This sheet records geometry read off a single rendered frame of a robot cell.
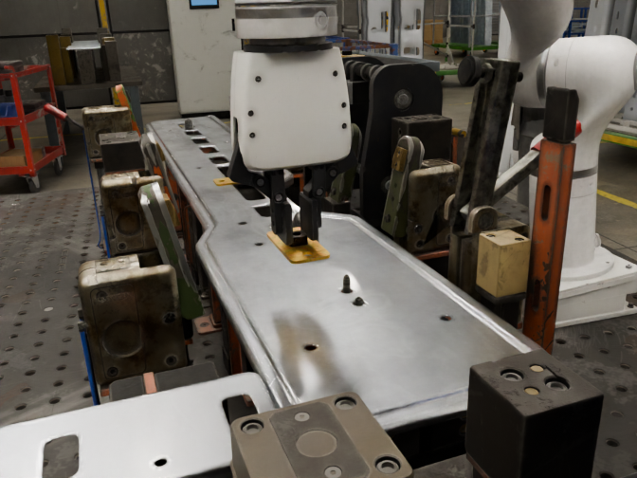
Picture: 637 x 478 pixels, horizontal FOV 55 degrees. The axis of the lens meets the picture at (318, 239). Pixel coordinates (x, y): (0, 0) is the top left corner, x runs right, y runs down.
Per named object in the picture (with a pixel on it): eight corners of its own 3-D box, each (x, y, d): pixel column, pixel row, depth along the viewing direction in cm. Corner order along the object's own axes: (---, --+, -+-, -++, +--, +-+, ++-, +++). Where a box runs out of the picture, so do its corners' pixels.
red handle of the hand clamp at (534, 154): (448, 204, 65) (559, 111, 66) (458, 219, 66) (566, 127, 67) (471, 215, 61) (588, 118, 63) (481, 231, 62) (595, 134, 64)
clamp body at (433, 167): (375, 395, 96) (375, 160, 83) (439, 378, 100) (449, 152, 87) (402, 430, 88) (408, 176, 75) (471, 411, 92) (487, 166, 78)
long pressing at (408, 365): (133, 126, 162) (132, 120, 162) (217, 119, 169) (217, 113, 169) (298, 462, 40) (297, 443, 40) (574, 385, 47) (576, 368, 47)
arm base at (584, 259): (578, 237, 132) (580, 153, 126) (636, 270, 114) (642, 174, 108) (495, 252, 130) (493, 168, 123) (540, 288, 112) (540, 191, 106)
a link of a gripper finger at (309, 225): (328, 159, 58) (330, 227, 61) (297, 164, 57) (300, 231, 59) (341, 167, 55) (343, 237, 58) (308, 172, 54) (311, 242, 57)
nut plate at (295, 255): (265, 234, 61) (264, 223, 61) (300, 229, 63) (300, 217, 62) (292, 265, 54) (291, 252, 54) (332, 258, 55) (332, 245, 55)
